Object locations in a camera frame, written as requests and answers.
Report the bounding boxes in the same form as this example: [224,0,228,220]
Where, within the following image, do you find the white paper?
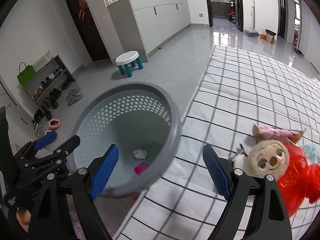
[133,149,148,159]

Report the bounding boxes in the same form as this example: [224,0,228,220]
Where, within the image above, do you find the pink snack wrapper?
[252,125,306,144]

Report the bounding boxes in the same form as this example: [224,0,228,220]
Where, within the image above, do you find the blue baby wipes pack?
[302,144,320,165]

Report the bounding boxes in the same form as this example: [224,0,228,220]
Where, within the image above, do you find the small trash bin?
[266,29,277,44]

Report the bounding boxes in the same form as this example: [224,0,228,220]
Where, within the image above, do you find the pink slippers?
[45,119,62,137]

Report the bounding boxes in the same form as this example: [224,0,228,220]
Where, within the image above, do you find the pink comb in basket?
[133,161,149,176]

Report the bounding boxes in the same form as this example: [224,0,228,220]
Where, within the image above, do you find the grey shoe rack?
[22,55,75,108]

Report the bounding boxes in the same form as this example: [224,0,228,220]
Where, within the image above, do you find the grey sneakers pair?
[66,87,83,107]

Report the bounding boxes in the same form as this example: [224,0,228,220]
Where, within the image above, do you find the green handbag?
[17,62,36,87]

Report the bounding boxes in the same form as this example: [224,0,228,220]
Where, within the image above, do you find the grey perforated laundry basket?
[67,82,182,198]

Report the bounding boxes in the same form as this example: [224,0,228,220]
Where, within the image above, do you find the white black grid mattress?
[114,46,319,239]

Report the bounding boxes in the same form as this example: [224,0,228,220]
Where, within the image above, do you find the plush toy red dress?
[232,140,319,217]

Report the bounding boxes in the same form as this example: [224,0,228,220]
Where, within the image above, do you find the white stool teal legs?
[116,51,143,77]

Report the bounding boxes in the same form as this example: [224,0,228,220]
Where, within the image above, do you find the dark brown entrance door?
[66,0,110,61]

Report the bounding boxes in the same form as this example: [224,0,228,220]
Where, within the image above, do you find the blue dustpan with broom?
[246,0,260,38]

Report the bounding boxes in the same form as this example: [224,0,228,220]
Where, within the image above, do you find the white grey sideboard cabinet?
[107,0,191,62]

